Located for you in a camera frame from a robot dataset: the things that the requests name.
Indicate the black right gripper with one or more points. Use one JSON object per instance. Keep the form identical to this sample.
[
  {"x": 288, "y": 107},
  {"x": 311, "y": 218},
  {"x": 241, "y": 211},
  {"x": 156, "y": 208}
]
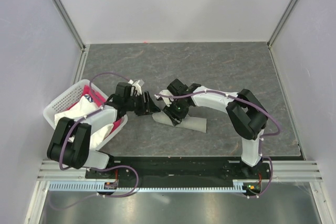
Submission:
[{"x": 175, "y": 117}]

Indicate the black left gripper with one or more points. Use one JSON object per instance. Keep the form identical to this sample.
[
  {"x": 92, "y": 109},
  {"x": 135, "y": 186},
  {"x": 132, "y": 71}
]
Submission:
[{"x": 146, "y": 108}]

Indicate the grey-green cloth napkin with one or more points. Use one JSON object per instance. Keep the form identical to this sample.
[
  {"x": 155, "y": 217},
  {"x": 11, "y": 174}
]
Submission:
[{"x": 190, "y": 123}]

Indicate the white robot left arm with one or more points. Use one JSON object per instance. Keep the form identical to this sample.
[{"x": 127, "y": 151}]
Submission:
[{"x": 70, "y": 143}]

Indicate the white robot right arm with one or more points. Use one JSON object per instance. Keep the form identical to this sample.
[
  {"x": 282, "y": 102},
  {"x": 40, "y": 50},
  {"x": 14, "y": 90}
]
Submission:
[{"x": 243, "y": 109}]

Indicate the white folded garment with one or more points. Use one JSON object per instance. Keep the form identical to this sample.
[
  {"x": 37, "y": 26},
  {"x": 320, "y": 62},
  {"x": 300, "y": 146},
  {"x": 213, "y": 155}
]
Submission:
[{"x": 96, "y": 138}]

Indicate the white plastic laundry basket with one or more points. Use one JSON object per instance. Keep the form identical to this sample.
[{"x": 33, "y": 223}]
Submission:
[{"x": 71, "y": 96}]

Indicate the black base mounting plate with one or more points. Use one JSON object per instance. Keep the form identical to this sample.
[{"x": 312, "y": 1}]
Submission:
[{"x": 192, "y": 171}]

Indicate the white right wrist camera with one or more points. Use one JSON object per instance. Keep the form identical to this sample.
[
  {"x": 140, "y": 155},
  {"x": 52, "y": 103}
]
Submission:
[{"x": 166, "y": 96}]

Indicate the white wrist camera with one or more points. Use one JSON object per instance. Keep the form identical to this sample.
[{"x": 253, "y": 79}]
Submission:
[
  {"x": 166, "y": 96},
  {"x": 137, "y": 86}
]

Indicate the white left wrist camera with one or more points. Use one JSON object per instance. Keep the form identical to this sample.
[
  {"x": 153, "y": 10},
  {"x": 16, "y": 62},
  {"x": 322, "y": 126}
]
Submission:
[{"x": 137, "y": 86}]

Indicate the grey slotted cable duct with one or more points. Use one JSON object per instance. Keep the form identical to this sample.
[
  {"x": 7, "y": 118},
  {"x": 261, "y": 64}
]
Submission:
[{"x": 105, "y": 187}]

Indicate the aluminium frame rail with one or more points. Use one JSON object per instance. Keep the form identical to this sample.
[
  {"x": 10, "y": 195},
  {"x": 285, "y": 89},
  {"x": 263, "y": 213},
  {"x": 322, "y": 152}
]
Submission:
[{"x": 283, "y": 171}]

